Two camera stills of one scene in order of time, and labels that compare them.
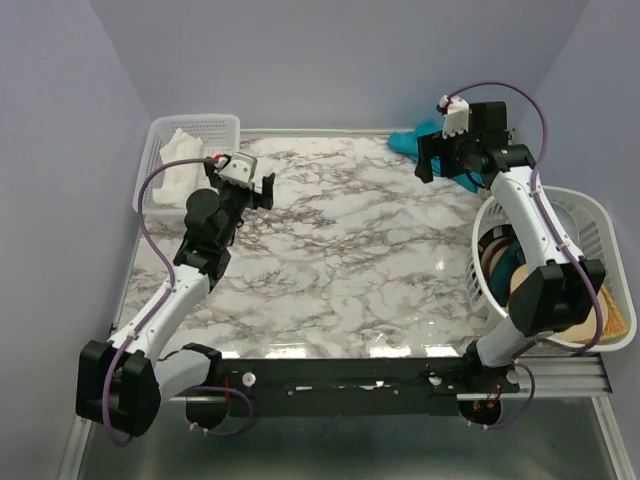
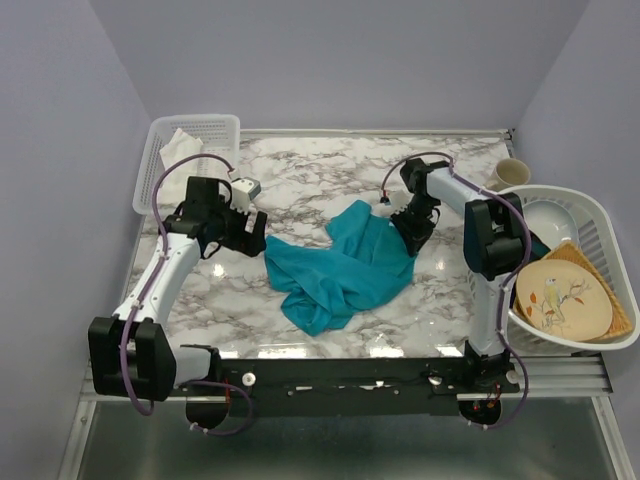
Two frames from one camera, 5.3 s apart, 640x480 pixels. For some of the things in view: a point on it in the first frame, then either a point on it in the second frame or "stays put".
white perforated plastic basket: (220, 135) stays put
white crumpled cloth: (180, 181) stays put
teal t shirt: (408, 143) → (367, 261)
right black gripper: (423, 168) → (414, 238)
